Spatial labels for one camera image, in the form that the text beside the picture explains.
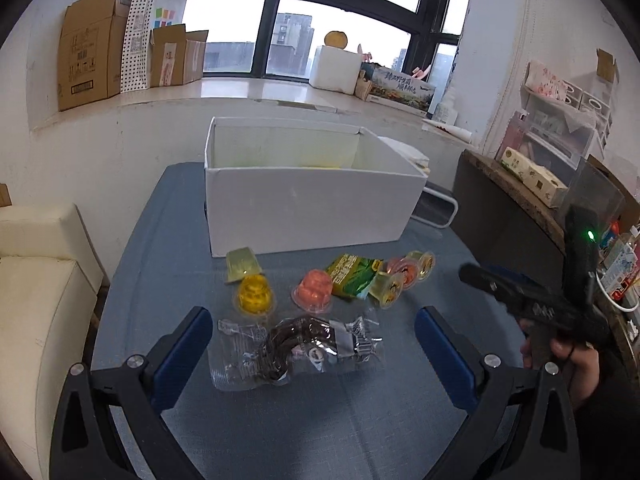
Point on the white open box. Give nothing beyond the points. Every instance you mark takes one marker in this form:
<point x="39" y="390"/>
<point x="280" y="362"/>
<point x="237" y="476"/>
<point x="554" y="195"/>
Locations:
<point x="281" y="185"/>

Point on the red jelly cup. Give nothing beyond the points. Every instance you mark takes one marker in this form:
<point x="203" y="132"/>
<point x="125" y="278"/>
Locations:
<point x="408" y="268"/>

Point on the pink jelly cup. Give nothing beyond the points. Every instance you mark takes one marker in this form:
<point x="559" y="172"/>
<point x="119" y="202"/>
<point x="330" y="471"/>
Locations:
<point x="314" y="292"/>

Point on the yellow jelly cup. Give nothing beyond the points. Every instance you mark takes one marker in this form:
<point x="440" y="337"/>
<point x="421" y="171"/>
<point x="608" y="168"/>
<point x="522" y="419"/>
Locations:
<point x="254" y="296"/>

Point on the clear fruit jelly cup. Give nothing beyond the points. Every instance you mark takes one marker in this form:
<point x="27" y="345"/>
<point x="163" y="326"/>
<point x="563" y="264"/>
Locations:
<point x="386" y="288"/>

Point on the right hand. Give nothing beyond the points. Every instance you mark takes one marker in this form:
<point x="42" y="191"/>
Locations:
<point x="582" y="365"/>

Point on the small clear jelly cup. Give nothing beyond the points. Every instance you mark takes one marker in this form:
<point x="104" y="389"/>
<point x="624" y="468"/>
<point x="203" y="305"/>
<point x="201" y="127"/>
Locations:
<point x="425" y="261"/>

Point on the green snack packet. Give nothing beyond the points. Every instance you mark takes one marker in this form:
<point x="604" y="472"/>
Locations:
<point x="352" y="276"/>

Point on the printed long carton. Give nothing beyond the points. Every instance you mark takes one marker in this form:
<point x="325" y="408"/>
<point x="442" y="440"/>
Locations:
<point x="398" y="90"/>

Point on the clear bag brown snack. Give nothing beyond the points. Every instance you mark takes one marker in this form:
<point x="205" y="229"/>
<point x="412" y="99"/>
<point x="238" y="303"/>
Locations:
<point x="245" y="356"/>

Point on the white foam box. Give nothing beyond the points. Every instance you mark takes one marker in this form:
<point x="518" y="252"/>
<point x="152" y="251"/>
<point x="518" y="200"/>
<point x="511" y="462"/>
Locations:
<point x="335" y="70"/>

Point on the black white-rimmed tray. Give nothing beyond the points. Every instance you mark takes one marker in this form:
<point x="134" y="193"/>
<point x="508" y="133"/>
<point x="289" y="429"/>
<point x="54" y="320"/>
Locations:
<point x="436" y="207"/>

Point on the cream sofa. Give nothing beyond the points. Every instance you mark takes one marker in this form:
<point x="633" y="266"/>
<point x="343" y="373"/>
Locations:
<point x="50" y="280"/>

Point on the round orange object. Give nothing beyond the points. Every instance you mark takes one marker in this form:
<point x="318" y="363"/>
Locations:
<point x="336" y="39"/>

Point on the pale green jelly cup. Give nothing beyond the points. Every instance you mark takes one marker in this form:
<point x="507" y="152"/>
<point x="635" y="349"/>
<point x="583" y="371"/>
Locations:
<point x="240" y="264"/>

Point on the large cardboard box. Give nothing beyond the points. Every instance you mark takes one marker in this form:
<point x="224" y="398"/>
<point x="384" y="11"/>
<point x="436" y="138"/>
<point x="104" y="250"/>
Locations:
<point x="90" y="51"/>

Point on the clear drawer organizer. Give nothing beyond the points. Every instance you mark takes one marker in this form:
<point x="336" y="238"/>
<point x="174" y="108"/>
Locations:
<point x="558" y="135"/>

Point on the white dotted paper bag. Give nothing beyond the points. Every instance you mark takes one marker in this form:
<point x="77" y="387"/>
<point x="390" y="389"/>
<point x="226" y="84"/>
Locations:
<point x="144" y="16"/>

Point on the beige patterned tissue box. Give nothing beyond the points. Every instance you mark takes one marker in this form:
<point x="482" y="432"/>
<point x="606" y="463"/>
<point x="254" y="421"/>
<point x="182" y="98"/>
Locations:
<point x="546" y="186"/>

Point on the small open cardboard box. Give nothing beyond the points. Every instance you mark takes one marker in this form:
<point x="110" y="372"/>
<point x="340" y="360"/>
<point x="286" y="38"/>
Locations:
<point x="177" y="56"/>

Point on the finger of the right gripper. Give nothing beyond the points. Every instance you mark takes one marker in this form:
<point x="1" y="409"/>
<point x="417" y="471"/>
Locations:
<point x="513" y="294"/>

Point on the dark side cabinet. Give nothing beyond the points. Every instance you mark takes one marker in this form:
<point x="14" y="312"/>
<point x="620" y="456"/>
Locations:
<point x="505" y="226"/>

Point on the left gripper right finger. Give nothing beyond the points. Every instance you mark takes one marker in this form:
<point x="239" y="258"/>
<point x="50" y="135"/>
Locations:
<point x="519" y="423"/>

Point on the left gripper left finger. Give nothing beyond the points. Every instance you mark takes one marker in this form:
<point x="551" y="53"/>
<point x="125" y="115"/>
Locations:
<point x="85" y="441"/>

